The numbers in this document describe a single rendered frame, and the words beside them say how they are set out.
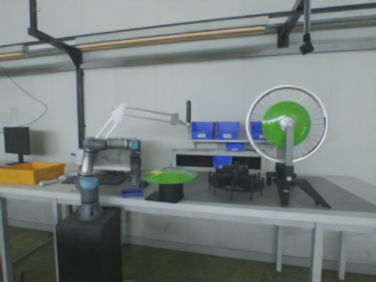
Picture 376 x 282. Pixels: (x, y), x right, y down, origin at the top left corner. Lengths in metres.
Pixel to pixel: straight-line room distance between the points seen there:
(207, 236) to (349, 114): 1.78
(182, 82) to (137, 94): 0.51
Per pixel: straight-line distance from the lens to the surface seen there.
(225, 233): 2.29
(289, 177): 1.42
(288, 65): 2.15
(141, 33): 1.82
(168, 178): 1.07
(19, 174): 1.93
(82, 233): 1.20
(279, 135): 1.45
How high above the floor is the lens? 1.34
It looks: 4 degrees down
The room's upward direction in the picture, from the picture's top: straight up
